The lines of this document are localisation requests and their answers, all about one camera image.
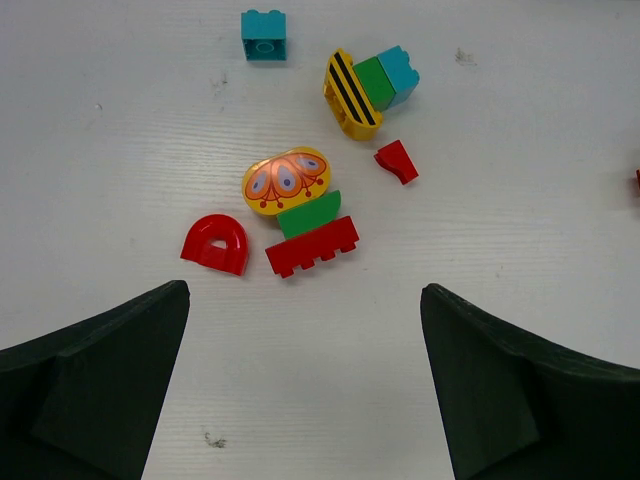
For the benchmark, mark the long red lego brick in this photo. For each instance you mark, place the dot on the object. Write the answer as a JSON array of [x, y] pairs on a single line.
[[304, 250]]

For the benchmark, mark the red arch lego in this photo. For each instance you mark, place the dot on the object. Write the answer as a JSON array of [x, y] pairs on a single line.
[[218, 242]]

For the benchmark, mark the yellow butterfly oval lego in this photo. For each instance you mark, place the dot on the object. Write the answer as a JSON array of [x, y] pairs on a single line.
[[286, 180]]

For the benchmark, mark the green curved lego brick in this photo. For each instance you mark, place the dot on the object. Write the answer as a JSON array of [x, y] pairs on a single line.
[[310, 215]]

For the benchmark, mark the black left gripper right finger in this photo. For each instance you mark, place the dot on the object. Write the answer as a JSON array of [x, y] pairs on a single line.
[[517, 406]]

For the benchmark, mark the light blue lego brick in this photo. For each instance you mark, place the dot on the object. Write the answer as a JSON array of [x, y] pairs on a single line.
[[401, 75]]

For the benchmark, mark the green square lego brick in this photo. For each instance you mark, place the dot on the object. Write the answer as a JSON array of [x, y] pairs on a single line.
[[375, 83]]

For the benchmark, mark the teal square lego brick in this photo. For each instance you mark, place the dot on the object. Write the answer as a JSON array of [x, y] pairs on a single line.
[[264, 35]]

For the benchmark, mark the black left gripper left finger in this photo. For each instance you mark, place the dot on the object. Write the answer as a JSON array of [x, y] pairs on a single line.
[[83, 402]]

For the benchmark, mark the small red curved lego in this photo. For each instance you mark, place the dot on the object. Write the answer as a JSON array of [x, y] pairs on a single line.
[[395, 159]]

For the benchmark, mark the yellow black striped lego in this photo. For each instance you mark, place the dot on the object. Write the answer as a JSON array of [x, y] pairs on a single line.
[[348, 100]]

